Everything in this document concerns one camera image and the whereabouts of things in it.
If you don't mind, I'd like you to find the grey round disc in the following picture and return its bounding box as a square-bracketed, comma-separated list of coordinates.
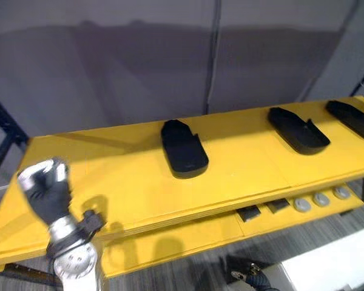
[332, 186, 351, 200]
[293, 197, 312, 213]
[312, 192, 331, 208]

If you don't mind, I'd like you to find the yellow lower shelf board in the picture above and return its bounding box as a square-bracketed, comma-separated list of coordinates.
[99, 181, 364, 279]

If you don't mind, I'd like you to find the black plastic housing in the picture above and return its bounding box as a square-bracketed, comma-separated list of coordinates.
[268, 107, 331, 156]
[160, 119, 209, 179]
[325, 99, 364, 142]

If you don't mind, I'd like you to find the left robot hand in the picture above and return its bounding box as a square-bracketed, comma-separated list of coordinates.
[17, 156, 73, 227]

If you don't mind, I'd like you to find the black shelf frame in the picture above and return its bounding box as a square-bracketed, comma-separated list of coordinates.
[0, 88, 30, 189]

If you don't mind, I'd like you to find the white box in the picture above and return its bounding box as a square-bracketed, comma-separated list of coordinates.
[279, 223, 364, 291]

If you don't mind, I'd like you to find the black rectangular block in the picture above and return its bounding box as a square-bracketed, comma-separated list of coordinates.
[237, 205, 262, 222]
[267, 199, 291, 214]

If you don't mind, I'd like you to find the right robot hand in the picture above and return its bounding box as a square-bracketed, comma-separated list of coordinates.
[220, 255, 272, 291]

